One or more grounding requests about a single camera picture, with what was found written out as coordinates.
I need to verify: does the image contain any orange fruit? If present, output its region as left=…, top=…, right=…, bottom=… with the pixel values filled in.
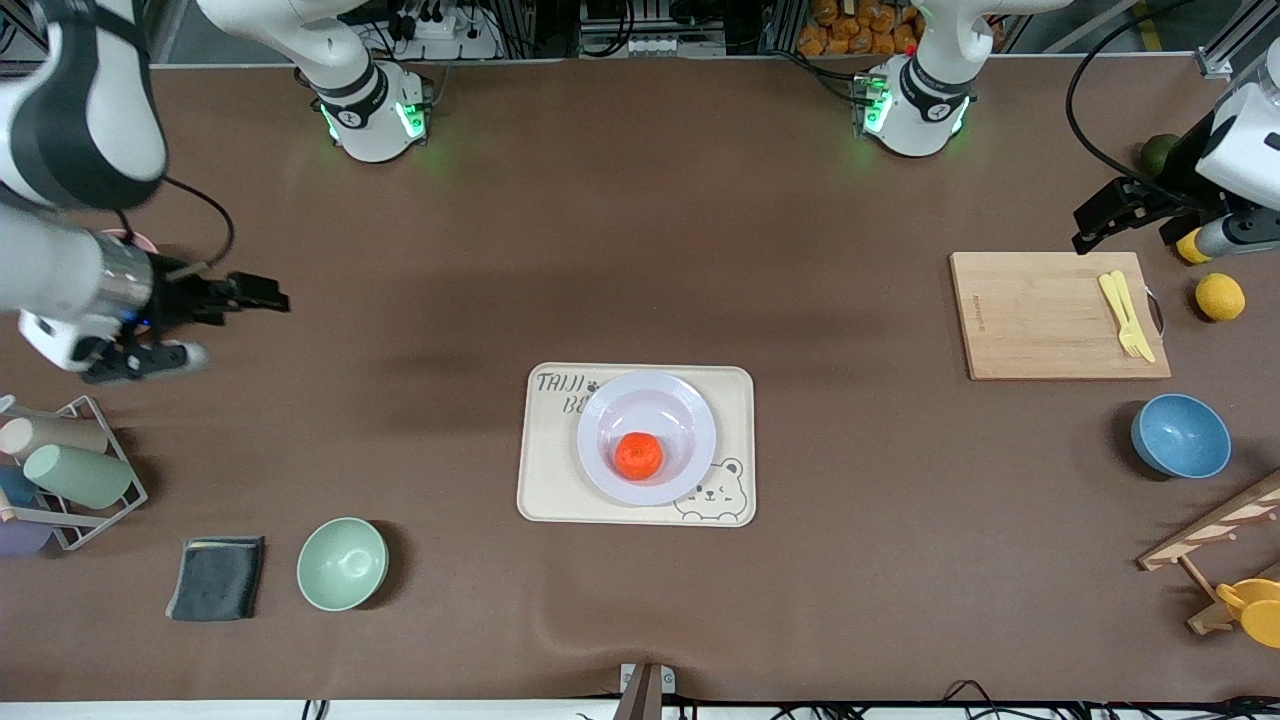
left=614, top=432, right=664, bottom=481

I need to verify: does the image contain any white plate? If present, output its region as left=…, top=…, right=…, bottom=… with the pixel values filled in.
left=577, top=371, right=718, bottom=507

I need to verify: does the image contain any dark green lime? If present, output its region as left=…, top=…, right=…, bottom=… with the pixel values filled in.
left=1141, top=133, right=1183, bottom=179

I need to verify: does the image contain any yellow plastic knife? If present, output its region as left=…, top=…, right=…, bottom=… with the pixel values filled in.
left=1098, top=272, right=1141, bottom=356

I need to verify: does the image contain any wooden cutting board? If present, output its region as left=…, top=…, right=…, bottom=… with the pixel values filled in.
left=949, top=251, right=1172, bottom=382

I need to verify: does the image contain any yellow plastic fork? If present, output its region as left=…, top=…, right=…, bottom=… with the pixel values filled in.
left=1110, top=270, right=1158, bottom=363

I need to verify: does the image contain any beige cup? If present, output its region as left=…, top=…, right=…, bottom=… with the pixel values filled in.
left=0, top=416, right=109, bottom=463

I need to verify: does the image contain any green cup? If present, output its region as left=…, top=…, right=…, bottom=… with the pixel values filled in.
left=23, top=443, right=135, bottom=510

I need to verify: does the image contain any blue bowl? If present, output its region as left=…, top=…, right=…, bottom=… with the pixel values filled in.
left=1131, top=393, right=1233, bottom=480

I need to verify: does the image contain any mint green bowl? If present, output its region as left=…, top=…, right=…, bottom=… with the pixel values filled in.
left=296, top=516, right=389, bottom=612

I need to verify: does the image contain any folded grey cloth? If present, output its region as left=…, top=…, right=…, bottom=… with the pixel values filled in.
left=165, top=537, right=267, bottom=623

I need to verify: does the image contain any purple cup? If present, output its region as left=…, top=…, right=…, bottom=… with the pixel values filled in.
left=0, top=518, right=53, bottom=559

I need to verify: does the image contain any bag of orange fruits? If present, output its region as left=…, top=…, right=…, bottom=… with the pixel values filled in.
left=797, top=0, right=926, bottom=58

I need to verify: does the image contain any white power strip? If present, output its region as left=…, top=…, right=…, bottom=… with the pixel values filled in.
left=395, top=0, right=498, bottom=59

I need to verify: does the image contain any cream bear print tray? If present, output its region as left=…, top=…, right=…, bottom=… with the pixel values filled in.
left=516, top=362, right=758, bottom=528

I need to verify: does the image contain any wooden cup stand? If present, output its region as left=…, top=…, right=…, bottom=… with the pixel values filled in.
left=1137, top=470, right=1280, bottom=636

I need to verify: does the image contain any yellow mug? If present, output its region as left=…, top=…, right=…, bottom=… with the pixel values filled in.
left=1215, top=577, right=1280, bottom=650

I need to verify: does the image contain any brown table mat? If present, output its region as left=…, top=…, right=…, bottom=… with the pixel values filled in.
left=0, top=55, right=1280, bottom=703

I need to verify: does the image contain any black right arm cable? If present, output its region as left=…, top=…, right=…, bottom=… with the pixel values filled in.
left=160, top=176, right=237, bottom=269

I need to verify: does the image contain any white wire cup rack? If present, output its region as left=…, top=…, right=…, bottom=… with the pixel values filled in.
left=0, top=395, right=149, bottom=552

